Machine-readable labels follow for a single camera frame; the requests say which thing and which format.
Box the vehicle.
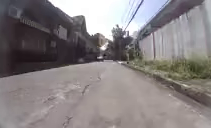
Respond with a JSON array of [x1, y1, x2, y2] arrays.
[[96, 53, 106, 63]]

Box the tree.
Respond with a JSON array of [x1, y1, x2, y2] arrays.
[[107, 24, 136, 62]]

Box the row of dark buildings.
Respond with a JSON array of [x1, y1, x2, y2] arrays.
[[67, 14, 111, 64]]

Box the grey concrete road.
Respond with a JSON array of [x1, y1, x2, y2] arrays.
[[0, 59, 211, 128]]

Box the dark building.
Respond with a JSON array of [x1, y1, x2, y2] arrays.
[[0, 0, 74, 79]]

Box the grey building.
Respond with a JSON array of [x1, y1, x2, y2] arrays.
[[136, 0, 206, 38]]

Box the concrete kerb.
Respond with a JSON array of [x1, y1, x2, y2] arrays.
[[117, 61, 211, 111]]

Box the grass strip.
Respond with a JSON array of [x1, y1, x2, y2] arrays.
[[126, 56, 211, 82]]

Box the overhead wires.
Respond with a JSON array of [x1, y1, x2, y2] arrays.
[[121, 0, 146, 33]]

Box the pale concrete wall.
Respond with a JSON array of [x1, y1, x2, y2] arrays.
[[137, 0, 211, 62]]

